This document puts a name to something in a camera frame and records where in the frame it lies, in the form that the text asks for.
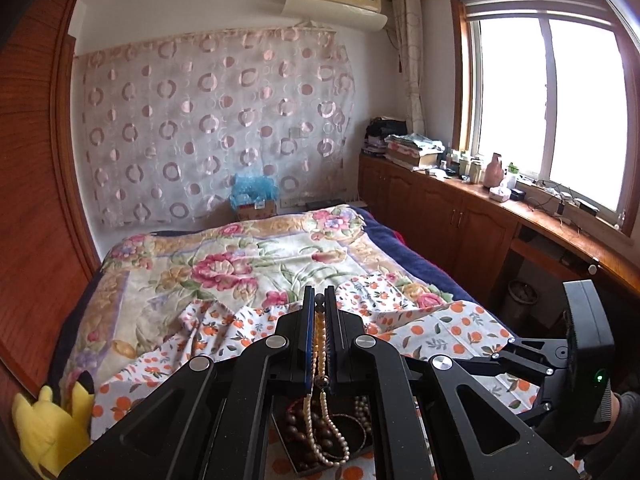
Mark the wooden frame window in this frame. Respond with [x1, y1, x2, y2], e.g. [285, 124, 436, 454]
[449, 0, 640, 237]

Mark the brown wooden bead bracelet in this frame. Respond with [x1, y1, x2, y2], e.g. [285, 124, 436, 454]
[284, 399, 352, 467]

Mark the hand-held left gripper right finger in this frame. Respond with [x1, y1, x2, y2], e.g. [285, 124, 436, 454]
[324, 286, 581, 480]

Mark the wooden slatted wardrobe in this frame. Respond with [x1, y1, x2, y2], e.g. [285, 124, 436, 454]
[0, 0, 104, 407]

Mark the small cardboard box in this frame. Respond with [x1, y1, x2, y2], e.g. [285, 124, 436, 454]
[235, 200, 278, 222]

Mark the blue tissue wrap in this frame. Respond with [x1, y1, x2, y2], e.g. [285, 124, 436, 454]
[231, 172, 279, 207]

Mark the black jewelry box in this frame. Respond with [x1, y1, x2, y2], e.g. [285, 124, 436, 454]
[269, 392, 376, 477]

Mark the circle pattern wall curtain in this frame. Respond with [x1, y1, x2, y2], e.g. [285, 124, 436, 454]
[75, 27, 359, 232]

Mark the wooden cabinet counter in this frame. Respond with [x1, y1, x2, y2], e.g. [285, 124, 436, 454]
[357, 152, 640, 332]

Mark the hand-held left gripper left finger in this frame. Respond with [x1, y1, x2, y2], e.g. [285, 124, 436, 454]
[60, 286, 317, 480]

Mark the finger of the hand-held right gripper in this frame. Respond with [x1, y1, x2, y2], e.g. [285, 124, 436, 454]
[515, 377, 557, 425]
[480, 336, 571, 378]

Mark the metal waste bin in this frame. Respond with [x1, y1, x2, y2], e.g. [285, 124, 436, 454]
[501, 280, 541, 319]

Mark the tied window curtain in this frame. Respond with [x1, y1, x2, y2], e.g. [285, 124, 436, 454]
[391, 0, 427, 137]

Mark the wall air conditioner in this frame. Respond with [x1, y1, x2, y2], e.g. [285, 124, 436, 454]
[283, 0, 389, 30]

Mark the yellow plush toy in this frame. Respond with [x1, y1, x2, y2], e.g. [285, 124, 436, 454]
[12, 372, 96, 479]

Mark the person's right hand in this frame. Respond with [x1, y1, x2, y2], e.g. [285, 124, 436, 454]
[570, 389, 640, 467]

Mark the orange print cloth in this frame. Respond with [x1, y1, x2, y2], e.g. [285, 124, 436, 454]
[92, 272, 546, 480]

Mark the pile of folded clothes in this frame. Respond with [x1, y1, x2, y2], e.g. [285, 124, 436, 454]
[364, 117, 446, 170]

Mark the floral blanket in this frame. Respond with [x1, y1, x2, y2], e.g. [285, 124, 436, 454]
[65, 204, 447, 377]

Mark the navy blue blanket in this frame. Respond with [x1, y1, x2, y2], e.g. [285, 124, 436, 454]
[359, 207, 517, 342]

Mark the pearl necklace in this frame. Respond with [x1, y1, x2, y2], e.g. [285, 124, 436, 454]
[300, 304, 352, 469]

